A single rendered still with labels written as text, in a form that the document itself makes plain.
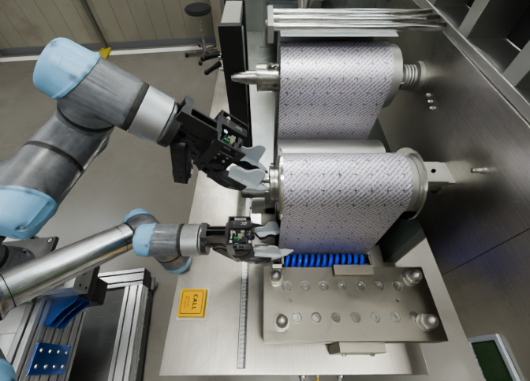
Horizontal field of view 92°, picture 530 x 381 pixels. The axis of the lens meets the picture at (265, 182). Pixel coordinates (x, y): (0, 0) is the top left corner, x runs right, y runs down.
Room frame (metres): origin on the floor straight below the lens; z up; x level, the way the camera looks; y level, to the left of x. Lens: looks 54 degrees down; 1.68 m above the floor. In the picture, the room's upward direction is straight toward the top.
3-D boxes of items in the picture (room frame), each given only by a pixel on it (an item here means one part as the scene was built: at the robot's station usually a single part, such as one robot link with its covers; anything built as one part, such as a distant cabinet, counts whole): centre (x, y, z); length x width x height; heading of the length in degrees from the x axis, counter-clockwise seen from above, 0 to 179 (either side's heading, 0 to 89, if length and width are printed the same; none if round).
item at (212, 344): (1.25, -0.07, 0.88); 2.52 x 0.66 x 0.04; 0
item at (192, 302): (0.15, 0.20, 0.91); 0.07 x 0.07 x 0.02; 0
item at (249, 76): (0.56, 0.05, 1.33); 0.06 x 0.03 x 0.03; 90
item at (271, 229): (0.28, -0.02, 1.11); 0.09 x 0.03 x 0.06; 99
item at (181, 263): (0.26, 0.26, 1.01); 0.11 x 0.08 x 0.11; 52
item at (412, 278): (0.18, -0.36, 1.05); 0.04 x 0.04 x 0.04
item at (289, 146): (0.43, -0.16, 1.17); 0.26 x 0.12 x 0.12; 90
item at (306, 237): (0.25, -0.15, 1.11); 0.23 x 0.01 x 0.18; 90
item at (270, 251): (0.22, -0.02, 1.11); 0.09 x 0.03 x 0.06; 81
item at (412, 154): (0.31, -0.29, 1.25); 0.15 x 0.01 x 0.15; 0
